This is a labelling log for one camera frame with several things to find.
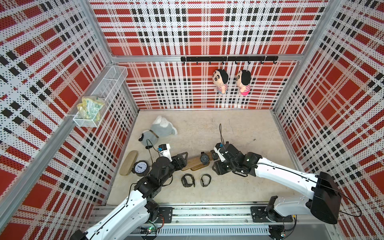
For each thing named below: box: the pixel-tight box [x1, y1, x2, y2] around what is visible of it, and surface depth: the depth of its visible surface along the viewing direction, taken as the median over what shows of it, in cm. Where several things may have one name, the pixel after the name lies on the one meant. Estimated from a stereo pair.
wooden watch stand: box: [181, 153, 214, 171], surface depth 86 cm
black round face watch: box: [200, 151, 210, 166], surface depth 86 cm
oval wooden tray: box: [119, 150, 138, 176], surface depth 91 cm
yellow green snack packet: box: [76, 96, 105, 121], surface depth 64 cm
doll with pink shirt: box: [236, 70, 252, 96], surface depth 95 cm
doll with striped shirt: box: [212, 69, 229, 95], surface depth 96 cm
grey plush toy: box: [138, 116, 178, 150], surface depth 101 cm
